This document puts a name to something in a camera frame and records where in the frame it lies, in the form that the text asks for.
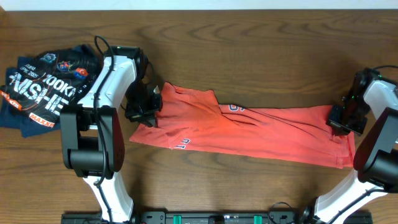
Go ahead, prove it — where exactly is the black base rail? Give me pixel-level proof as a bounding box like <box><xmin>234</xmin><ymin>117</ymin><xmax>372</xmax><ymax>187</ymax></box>
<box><xmin>60</xmin><ymin>208</ymin><xmax>373</xmax><ymax>224</ymax></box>

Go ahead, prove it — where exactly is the orange red t-shirt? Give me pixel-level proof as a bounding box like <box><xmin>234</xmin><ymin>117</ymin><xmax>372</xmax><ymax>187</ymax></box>
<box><xmin>129</xmin><ymin>83</ymin><xmax>356</xmax><ymax>169</ymax></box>

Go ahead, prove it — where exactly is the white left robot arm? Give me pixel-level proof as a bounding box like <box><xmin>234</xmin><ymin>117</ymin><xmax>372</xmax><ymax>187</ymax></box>
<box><xmin>60</xmin><ymin>46</ymin><xmax>162</xmax><ymax>223</ymax></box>

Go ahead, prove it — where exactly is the black printed folded shirt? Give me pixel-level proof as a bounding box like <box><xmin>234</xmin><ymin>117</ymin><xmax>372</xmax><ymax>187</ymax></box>
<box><xmin>0</xmin><ymin>48</ymin><xmax>102</xmax><ymax>128</ymax></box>

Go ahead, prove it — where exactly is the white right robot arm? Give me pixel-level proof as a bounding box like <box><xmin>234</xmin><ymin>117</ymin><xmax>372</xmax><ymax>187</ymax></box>
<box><xmin>296</xmin><ymin>67</ymin><xmax>397</xmax><ymax>224</ymax></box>

